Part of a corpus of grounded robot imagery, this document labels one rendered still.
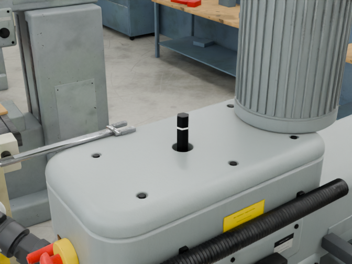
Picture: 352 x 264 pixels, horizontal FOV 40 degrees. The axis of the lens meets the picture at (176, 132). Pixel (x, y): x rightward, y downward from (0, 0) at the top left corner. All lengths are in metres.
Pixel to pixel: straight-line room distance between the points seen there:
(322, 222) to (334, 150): 0.18
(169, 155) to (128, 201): 0.14
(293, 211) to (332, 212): 0.23
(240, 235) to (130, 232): 0.19
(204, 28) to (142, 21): 1.20
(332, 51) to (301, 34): 0.07
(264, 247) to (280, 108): 0.26
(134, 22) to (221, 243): 7.57
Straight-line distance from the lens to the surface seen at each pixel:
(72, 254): 0.79
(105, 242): 0.69
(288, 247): 0.98
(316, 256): 1.10
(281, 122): 0.89
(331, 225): 1.09
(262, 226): 0.81
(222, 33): 7.31
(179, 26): 8.17
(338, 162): 1.10
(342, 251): 1.07
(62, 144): 0.85
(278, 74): 0.86
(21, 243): 1.32
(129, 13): 8.16
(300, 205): 0.86
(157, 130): 0.89
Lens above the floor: 2.29
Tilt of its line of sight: 27 degrees down
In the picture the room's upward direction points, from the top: straight up
